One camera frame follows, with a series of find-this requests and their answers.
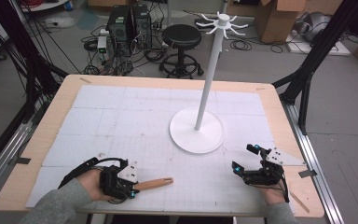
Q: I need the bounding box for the black metal frame stand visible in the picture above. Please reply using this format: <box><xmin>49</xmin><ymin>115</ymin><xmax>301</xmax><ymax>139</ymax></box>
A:
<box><xmin>0</xmin><ymin>0</ymin><xmax>70</xmax><ymax>178</ymax></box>
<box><xmin>271</xmin><ymin>0</ymin><xmax>358</xmax><ymax>136</ymax></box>

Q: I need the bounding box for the black computer tower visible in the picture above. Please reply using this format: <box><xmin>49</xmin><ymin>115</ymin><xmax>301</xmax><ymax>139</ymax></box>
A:
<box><xmin>105</xmin><ymin>5</ymin><xmax>135</xmax><ymax>58</ymax></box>
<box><xmin>132</xmin><ymin>3</ymin><xmax>154</xmax><ymax>49</ymax></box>

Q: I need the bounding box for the white hook stand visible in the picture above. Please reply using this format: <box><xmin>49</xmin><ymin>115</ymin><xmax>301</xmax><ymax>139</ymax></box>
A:
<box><xmin>168</xmin><ymin>11</ymin><xmax>250</xmax><ymax>155</ymax></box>

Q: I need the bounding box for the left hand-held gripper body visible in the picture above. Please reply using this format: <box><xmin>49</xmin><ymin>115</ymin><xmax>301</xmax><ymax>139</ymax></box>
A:
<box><xmin>98</xmin><ymin>160</ymin><xmax>139</xmax><ymax>202</ymax></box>

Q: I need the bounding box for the black round stool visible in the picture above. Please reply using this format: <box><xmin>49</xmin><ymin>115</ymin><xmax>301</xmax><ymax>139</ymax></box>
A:
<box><xmin>158</xmin><ymin>23</ymin><xmax>205</xmax><ymax>80</ymax></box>

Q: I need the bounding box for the white round table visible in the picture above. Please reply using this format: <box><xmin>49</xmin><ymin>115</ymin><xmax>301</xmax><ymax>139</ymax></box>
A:
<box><xmin>19</xmin><ymin>0</ymin><xmax>70</xmax><ymax>14</ymax></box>

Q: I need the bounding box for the aluminium rail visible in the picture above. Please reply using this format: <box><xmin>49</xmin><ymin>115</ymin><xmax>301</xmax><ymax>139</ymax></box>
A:
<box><xmin>282</xmin><ymin>102</ymin><xmax>345</xmax><ymax>224</ymax></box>
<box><xmin>0</xmin><ymin>121</ymin><xmax>34</xmax><ymax>204</ymax></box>

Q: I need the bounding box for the black coiled cable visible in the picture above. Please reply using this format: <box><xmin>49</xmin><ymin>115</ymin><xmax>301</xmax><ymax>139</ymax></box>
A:
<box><xmin>229</xmin><ymin>39</ymin><xmax>253</xmax><ymax>52</ymax></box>
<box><xmin>83</xmin><ymin>38</ymin><xmax>99</xmax><ymax>52</ymax></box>
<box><xmin>144</xmin><ymin>49</ymin><xmax>166</xmax><ymax>63</ymax></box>

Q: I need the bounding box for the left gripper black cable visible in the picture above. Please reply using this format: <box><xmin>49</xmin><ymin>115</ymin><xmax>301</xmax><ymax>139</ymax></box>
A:
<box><xmin>57</xmin><ymin>156</ymin><xmax>130</xmax><ymax>190</ymax></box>

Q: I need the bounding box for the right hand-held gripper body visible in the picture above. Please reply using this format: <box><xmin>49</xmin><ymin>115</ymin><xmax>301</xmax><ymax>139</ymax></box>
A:
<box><xmin>241</xmin><ymin>147</ymin><xmax>306</xmax><ymax>188</ymax></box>

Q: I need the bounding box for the person's left hand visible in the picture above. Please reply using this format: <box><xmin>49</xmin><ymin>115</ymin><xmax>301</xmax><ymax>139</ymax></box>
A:
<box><xmin>75</xmin><ymin>168</ymin><xmax>114</xmax><ymax>203</ymax></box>

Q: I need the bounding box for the black tape piece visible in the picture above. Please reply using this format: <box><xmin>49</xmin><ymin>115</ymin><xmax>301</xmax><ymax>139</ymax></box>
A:
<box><xmin>14</xmin><ymin>157</ymin><xmax>32</xmax><ymax>166</ymax></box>
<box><xmin>297</xmin><ymin>168</ymin><xmax>318</xmax><ymax>179</ymax></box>

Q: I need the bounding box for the white flat board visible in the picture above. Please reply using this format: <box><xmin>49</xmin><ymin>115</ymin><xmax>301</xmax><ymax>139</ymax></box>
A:
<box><xmin>284</xmin><ymin>30</ymin><xmax>352</xmax><ymax>57</ymax></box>

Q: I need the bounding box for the large cardboard box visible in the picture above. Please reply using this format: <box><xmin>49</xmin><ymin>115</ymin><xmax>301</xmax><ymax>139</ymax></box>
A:
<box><xmin>254</xmin><ymin>0</ymin><xmax>308</xmax><ymax>45</ymax></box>

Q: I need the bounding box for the person's right hand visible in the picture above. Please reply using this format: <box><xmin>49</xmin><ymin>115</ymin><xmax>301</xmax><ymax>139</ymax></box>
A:
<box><xmin>255</xmin><ymin>183</ymin><xmax>289</xmax><ymax>206</ymax></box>

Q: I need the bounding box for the metal ladle with wooden handle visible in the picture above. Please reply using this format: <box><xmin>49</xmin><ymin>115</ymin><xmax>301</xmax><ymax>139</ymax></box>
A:
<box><xmin>133</xmin><ymin>176</ymin><xmax>174</xmax><ymax>192</ymax></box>

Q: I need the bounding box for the grey rounded appliance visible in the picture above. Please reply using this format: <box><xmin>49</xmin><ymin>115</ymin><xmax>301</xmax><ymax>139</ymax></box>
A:
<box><xmin>297</xmin><ymin>11</ymin><xmax>333</xmax><ymax>44</ymax></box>

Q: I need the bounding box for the white grid mat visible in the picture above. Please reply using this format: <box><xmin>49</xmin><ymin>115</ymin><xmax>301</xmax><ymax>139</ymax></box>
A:
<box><xmin>25</xmin><ymin>84</ymin><xmax>296</xmax><ymax>217</ymax></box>

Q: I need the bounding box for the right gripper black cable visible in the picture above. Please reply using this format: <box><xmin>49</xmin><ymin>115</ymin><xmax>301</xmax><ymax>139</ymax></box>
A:
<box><xmin>279</xmin><ymin>174</ymin><xmax>291</xmax><ymax>203</ymax></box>

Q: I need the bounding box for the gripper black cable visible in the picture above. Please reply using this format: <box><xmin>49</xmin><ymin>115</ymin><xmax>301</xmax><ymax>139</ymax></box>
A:
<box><xmin>279</xmin><ymin>174</ymin><xmax>291</xmax><ymax>203</ymax></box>
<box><xmin>57</xmin><ymin>156</ymin><xmax>130</xmax><ymax>190</ymax></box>

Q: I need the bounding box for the small grey power box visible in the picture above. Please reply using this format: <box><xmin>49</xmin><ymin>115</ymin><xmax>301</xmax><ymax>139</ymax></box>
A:
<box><xmin>96</xmin><ymin>35</ymin><xmax>108</xmax><ymax>62</ymax></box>

